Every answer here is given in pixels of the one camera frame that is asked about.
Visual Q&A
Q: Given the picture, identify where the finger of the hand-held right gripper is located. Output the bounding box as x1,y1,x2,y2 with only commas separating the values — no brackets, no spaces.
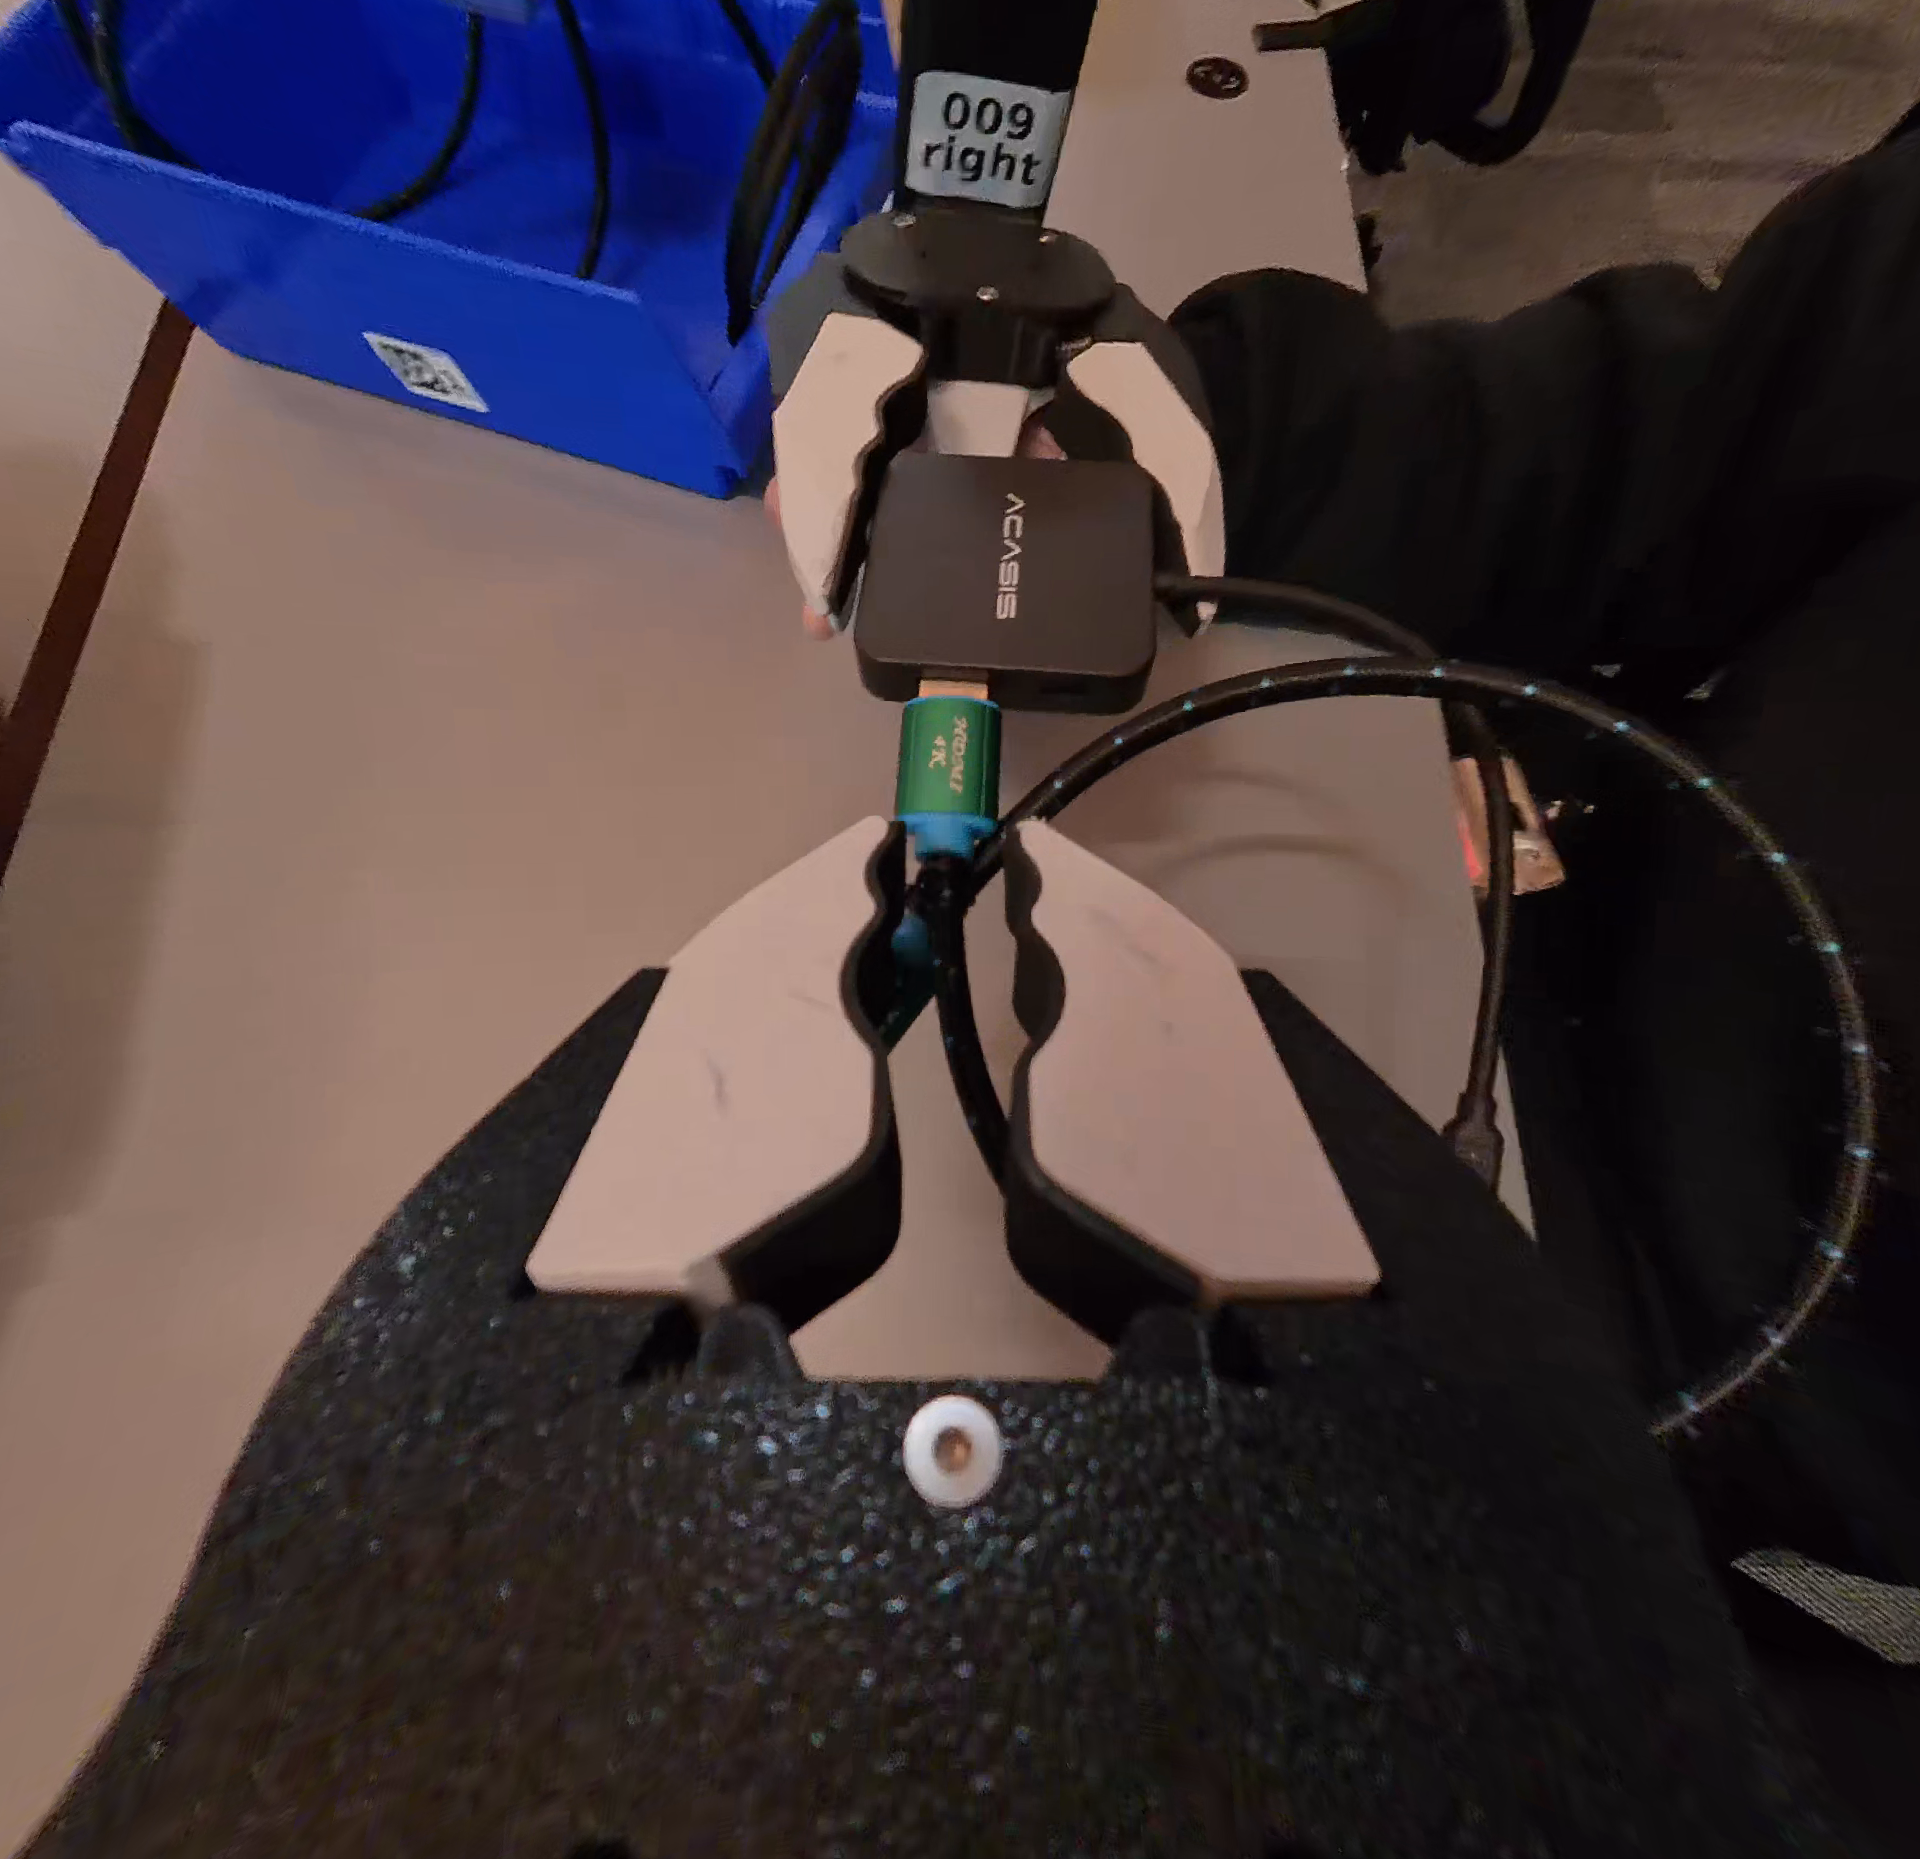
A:
773,310,933,624
1073,332,1229,639

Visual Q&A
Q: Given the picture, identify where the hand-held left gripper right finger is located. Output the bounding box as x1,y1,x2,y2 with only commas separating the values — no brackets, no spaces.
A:
1000,821,1384,1327

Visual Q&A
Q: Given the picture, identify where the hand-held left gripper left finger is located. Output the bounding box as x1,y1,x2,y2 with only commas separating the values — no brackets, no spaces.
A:
525,815,910,1320

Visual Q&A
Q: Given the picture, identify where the black usb hub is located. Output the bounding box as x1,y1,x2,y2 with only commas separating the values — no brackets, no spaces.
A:
853,452,1169,715

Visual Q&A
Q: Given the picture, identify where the blue plastic bin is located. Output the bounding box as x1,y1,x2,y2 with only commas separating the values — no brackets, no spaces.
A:
0,0,901,504

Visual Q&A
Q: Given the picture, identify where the person's right forearm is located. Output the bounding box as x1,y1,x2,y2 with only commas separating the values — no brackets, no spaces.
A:
1169,118,1920,692

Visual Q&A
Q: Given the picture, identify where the person's right hand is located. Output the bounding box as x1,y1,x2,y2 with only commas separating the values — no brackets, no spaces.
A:
761,478,849,646

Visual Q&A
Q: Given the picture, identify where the small shiny packet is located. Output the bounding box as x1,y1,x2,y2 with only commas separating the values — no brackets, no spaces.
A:
1453,749,1569,902

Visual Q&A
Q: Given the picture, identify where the smooth black hub cable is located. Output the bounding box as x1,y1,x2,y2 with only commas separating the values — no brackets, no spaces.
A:
1152,573,1514,1189

